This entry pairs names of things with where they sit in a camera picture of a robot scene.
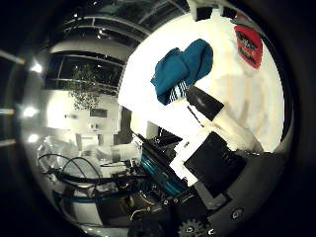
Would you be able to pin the blue cloth with white stripes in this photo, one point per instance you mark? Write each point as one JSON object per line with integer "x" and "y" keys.
{"x": 184, "y": 69}

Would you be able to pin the dark framed window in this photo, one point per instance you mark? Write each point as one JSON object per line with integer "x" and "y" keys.
{"x": 82, "y": 70}

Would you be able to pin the green leafy plant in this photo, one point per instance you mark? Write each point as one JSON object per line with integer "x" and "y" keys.
{"x": 86, "y": 89}

